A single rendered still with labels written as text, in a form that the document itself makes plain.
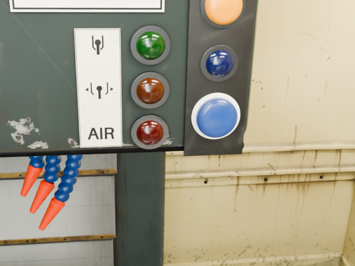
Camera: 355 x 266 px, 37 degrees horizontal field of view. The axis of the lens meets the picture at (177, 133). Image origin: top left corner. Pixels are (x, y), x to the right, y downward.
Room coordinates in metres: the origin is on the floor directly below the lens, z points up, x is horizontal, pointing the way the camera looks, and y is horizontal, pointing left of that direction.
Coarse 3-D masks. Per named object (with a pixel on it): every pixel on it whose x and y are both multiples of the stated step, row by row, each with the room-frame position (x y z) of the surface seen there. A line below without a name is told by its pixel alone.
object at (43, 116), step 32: (0, 0) 0.33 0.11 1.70; (256, 0) 0.37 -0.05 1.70; (0, 32) 0.33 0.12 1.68; (32, 32) 0.34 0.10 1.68; (64, 32) 0.34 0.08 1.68; (128, 32) 0.35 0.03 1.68; (0, 64) 0.33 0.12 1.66; (32, 64) 0.34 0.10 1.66; (64, 64) 0.34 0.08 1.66; (128, 64) 0.35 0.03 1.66; (160, 64) 0.35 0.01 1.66; (0, 96) 0.33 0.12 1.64; (32, 96) 0.34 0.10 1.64; (64, 96) 0.34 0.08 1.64; (128, 96) 0.35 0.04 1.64; (0, 128) 0.33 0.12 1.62; (32, 128) 0.34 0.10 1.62; (64, 128) 0.34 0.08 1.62; (128, 128) 0.35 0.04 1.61
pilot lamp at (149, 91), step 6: (150, 78) 0.34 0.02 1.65; (138, 84) 0.34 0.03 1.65; (144, 84) 0.34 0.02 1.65; (150, 84) 0.34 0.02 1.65; (156, 84) 0.34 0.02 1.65; (162, 84) 0.35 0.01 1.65; (138, 90) 0.34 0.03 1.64; (144, 90) 0.34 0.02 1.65; (150, 90) 0.34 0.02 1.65; (156, 90) 0.34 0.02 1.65; (162, 90) 0.34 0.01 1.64; (138, 96) 0.34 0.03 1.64; (144, 96) 0.34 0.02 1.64; (150, 96) 0.34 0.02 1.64; (156, 96) 0.34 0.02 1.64; (162, 96) 0.34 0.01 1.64; (144, 102) 0.34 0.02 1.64; (150, 102) 0.34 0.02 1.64
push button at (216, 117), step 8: (208, 104) 0.35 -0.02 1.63; (216, 104) 0.35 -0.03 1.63; (224, 104) 0.35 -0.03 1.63; (232, 104) 0.35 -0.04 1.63; (200, 112) 0.35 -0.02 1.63; (208, 112) 0.35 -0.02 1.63; (216, 112) 0.35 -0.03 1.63; (224, 112) 0.35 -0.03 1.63; (232, 112) 0.35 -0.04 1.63; (200, 120) 0.34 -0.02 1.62; (208, 120) 0.34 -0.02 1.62; (216, 120) 0.35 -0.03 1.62; (224, 120) 0.35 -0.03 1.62; (232, 120) 0.35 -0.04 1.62; (200, 128) 0.35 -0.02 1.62; (208, 128) 0.35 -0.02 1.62; (216, 128) 0.35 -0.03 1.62; (224, 128) 0.35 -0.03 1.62; (232, 128) 0.35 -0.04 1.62; (208, 136) 0.35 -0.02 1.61; (216, 136) 0.35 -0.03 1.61
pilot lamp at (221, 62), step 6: (210, 54) 0.35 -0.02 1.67; (216, 54) 0.35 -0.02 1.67; (222, 54) 0.35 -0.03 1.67; (228, 54) 0.35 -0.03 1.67; (210, 60) 0.35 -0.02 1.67; (216, 60) 0.35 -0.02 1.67; (222, 60) 0.35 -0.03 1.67; (228, 60) 0.35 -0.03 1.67; (210, 66) 0.35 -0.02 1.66; (216, 66) 0.35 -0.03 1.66; (222, 66) 0.35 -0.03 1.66; (228, 66) 0.35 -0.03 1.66; (210, 72) 0.35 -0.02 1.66; (216, 72) 0.35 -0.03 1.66; (222, 72) 0.35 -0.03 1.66; (228, 72) 0.35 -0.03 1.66
